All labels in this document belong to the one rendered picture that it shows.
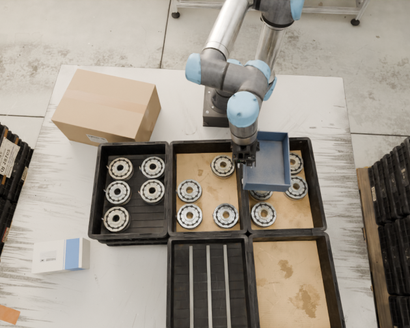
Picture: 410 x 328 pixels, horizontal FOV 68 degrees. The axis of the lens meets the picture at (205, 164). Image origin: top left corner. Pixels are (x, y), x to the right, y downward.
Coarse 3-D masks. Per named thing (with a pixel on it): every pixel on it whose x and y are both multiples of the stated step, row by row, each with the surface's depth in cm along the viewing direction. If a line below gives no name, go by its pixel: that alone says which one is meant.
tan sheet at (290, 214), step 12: (276, 192) 130; (252, 204) 128; (276, 204) 128; (288, 204) 128; (300, 204) 127; (264, 216) 126; (288, 216) 126; (300, 216) 126; (252, 228) 124; (264, 228) 124; (276, 228) 124
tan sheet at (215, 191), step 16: (192, 160) 136; (208, 160) 136; (176, 176) 133; (192, 176) 133; (208, 176) 133; (208, 192) 130; (224, 192) 130; (176, 208) 127; (208, 208) 127; (176, 224) 125; (208, 224) 125
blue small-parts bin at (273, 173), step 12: (264, 132) 107; (276, 132) 107; (264, 144) 112; (276, 144) 112; (288, 144) 105; (264, 156) 110; (276, 156) 110; (288, 156) 103; (252, 168) 108; (264, 168) 108; (276, 168) 109; (288, 168) 103; (252, 180) 107; (264, 180) 107; (276, 180) 107; (288, 180) 102
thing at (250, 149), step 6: (234, 144) 92; (252, 144) 85; (234, 150) 91; (240, 150) 84; (246, 150) 84; (252, 150) 90; (240, 156) 89; (246, 156) 89; (252, 156) 90; (240, 162) 93; (252, 162) 91
